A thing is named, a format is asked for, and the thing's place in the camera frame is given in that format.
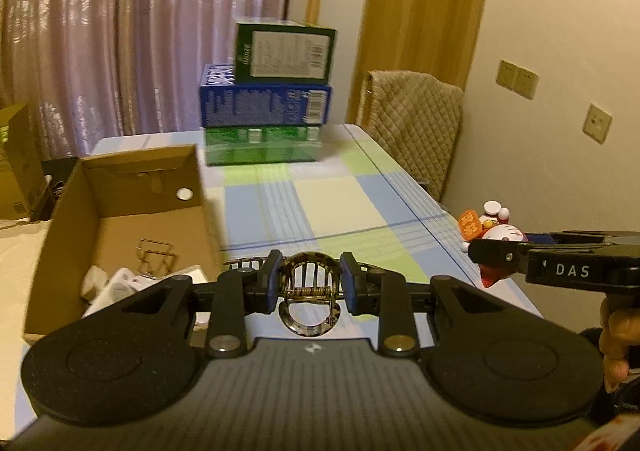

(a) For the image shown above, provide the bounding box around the metal wire clip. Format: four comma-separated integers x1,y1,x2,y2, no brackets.
136,238,177,278

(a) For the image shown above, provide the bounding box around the red and white cat toy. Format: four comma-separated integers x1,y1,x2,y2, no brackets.
457,200,528,289

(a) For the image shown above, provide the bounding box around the blue printed box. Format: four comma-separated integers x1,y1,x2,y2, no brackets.
199,64,333,128

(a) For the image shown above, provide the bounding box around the white tray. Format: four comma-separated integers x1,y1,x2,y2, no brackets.
150,265,210,332

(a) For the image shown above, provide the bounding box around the brown cardboard box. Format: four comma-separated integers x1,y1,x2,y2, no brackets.
24,144,223,344

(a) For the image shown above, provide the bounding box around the person's right forearm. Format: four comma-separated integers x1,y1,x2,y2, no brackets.
590,376,640,451

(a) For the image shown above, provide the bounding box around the printed cardboard carton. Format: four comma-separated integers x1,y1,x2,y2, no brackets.
0,104,47,221

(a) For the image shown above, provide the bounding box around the lilac patterned curtain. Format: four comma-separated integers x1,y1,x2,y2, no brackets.
0,0,298,159

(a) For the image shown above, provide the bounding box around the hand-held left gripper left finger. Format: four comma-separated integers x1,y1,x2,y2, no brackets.
75,249,283,358

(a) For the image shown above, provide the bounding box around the bright green box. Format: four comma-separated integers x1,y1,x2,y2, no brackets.
204,124,323,167

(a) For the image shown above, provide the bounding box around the person's right hand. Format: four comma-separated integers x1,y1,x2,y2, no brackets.
597,296,640,394

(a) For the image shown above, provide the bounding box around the chair with quilted cover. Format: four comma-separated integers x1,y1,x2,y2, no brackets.
357,70,465,202

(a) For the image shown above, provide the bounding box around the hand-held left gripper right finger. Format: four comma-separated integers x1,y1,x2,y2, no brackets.
339,250,549,358

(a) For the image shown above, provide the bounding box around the beige wall socket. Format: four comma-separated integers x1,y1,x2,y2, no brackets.
496,60,521,89
515,68,541,99
582,104,613,144

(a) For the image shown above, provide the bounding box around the dark green box white label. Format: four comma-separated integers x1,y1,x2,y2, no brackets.
234,17,338,86

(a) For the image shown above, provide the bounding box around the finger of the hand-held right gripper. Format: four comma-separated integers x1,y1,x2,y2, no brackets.
525,229,640,245
467,237,534,278

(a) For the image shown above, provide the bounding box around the tortoiseshell hair claw clip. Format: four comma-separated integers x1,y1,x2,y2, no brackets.
222,251,396,338

